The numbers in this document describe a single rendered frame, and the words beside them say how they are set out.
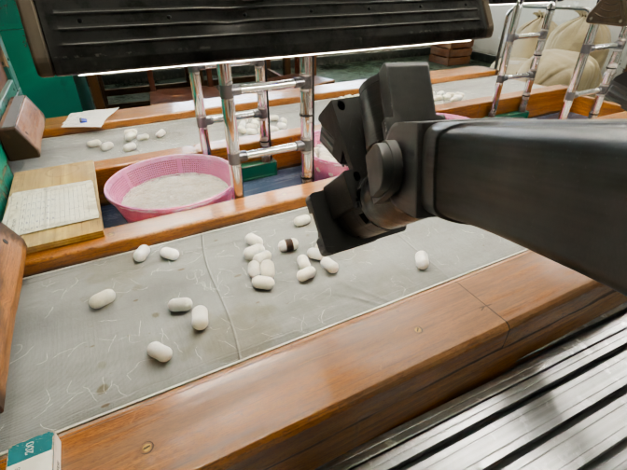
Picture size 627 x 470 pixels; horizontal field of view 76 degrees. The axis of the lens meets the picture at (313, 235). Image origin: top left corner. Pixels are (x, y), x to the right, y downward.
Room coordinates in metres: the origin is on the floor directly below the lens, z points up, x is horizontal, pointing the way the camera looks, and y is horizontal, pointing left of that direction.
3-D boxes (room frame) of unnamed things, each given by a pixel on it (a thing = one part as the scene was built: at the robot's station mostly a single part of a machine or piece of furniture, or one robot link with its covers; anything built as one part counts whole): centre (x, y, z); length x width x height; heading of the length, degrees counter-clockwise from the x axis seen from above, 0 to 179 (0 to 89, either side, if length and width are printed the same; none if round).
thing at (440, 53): (6.37, -2.01, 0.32); 0.42 x 0.42 x 0.64; 25
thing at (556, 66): (3.44, -1.95, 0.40); 0.74 x 0.56 x 0.38; 116
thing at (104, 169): (1.18, -0.17, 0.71); 1.81 x 0.05 x 0.11; 117
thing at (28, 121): (0.94, 0.69, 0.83); 0.30 x 0.06 x 0.07; 27
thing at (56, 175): (0.66, 0.48, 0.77); 0.33 x 0.15 x 0.01; 27
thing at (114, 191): (0.76, 0.29, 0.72); 0.27 x 0.27 x 0.10
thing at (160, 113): (1.53, 0.01, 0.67); 1.81 x 0.12 x 0.19; 117
